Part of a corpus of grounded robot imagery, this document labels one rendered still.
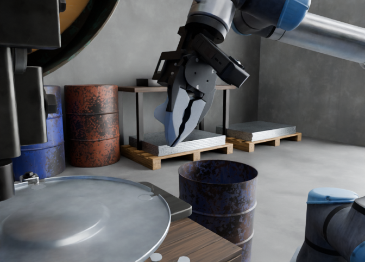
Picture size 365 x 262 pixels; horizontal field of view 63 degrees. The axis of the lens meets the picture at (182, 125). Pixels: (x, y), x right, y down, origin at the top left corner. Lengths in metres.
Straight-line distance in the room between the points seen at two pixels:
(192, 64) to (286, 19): 0.20
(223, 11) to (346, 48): 0.35
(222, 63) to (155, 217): 0.23
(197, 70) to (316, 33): 0.34
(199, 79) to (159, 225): 0.23
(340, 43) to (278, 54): 4.88
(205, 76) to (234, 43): 4.89
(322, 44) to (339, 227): 0.40
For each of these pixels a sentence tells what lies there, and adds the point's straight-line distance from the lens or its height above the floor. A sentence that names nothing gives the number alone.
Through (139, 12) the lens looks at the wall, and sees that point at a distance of 4.29.
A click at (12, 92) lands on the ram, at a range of 0.31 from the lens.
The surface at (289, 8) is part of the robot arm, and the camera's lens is 0.57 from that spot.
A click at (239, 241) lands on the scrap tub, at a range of 1.58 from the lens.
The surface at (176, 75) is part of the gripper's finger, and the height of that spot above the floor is 0.97.
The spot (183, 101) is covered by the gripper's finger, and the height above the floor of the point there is 0.93.
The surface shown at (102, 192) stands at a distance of 0.49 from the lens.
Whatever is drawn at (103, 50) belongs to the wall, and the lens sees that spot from 4.00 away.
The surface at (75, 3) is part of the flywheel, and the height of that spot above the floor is 1.13.
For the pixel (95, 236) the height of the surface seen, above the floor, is 0.78.
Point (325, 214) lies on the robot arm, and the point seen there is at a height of 0.64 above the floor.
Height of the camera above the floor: 0.96
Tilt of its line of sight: 9 degrees down
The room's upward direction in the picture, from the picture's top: straight up
